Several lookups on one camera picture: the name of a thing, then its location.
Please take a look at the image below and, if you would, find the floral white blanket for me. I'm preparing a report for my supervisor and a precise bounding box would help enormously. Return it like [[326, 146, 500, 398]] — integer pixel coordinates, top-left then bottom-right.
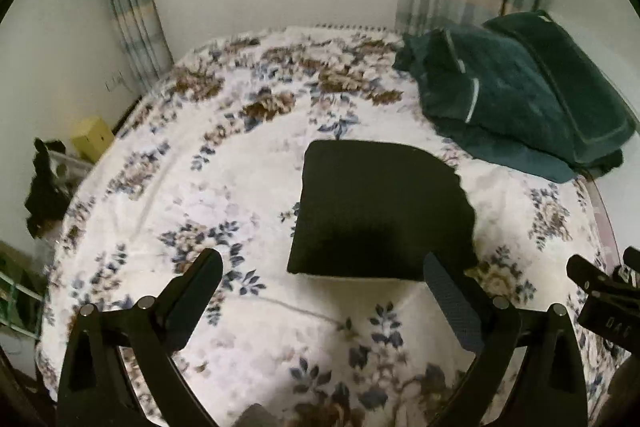
[[35, 24, 621, 427]]

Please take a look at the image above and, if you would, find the dark green pillow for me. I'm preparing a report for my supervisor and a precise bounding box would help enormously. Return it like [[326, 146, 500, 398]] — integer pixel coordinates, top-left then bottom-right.
[[482, 10, 637, 170]]

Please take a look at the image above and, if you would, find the black cloth bundle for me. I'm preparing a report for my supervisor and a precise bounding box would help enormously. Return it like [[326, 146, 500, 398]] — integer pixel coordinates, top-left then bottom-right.
[[25, 138, 76, 239]]

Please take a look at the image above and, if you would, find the black garment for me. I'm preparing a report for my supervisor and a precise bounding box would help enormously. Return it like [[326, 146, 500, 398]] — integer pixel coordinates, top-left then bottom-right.
[[286, 139, 478, 282]]

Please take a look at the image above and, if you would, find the yellow box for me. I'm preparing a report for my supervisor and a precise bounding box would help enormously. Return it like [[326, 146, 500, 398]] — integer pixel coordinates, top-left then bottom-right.
[[71, 117, 116, 160]]

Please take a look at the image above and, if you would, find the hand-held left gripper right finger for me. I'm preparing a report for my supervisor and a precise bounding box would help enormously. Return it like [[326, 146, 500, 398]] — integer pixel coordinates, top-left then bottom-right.
[[424, 252, 588, 427]]

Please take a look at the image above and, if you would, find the dark green blanket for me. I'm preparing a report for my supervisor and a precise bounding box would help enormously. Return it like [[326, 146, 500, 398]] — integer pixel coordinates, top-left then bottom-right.
[[392, 27, 581, 184]]

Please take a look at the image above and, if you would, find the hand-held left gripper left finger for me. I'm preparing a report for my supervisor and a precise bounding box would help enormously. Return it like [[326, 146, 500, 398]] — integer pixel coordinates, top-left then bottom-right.
[[57, 248, 223, 427]]

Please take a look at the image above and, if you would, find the green crate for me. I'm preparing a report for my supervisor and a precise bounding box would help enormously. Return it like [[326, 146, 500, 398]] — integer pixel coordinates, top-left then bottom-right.
[[0, 241, 49, 339]]

